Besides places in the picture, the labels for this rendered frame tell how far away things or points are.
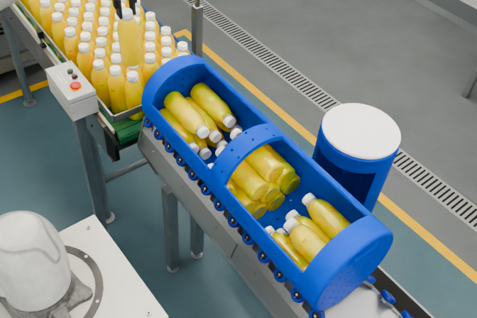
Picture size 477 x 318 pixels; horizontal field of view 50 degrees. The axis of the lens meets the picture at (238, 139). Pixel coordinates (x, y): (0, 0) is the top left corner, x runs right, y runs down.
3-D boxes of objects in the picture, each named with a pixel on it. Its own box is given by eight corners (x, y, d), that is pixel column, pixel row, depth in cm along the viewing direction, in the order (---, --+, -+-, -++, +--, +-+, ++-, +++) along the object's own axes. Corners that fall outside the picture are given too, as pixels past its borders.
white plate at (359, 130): (322, 98, 189) (322, 100, 190) (321, 151, 169) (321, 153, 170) (397, 108, 188) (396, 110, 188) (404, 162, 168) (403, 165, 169)
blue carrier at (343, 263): (304, 328, 134) (330, 270, 115) (140, 132, 181) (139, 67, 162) (375, 276, 149) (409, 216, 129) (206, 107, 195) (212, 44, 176)
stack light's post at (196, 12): (194, 177, 292) (196, 9, 214) (190, 172, 295) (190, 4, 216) (200, 174, 294) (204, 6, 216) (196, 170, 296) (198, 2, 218)
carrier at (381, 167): (289, 232, 252) (284, 284, 232) (321, 99, 190) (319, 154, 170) (346, 240, 251) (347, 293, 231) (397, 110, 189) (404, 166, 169)
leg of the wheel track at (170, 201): (171, 275, 248) (166, 196, 203) (165, 267, 251) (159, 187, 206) (181, 269, 251) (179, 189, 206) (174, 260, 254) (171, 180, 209)
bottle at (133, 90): (125, 121, 193) (121, 82, 180) (128, 108, 198) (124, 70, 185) (144, 121, 193) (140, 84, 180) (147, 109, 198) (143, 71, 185)
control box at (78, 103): (72, 122, 176) (67, 99, 169) (50, 90, 187) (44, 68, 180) (99, 111, 181) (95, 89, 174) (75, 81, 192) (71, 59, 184)
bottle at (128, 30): (146, 62, 173) (142, 15, 159) (129, 70, 170) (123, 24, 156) (134, 52, 176) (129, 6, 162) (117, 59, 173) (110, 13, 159)
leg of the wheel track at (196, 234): (194, 261, 254) (196, 181, 210) (189, 253, 257) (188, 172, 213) (204, 255, 257) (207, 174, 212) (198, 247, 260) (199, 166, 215)
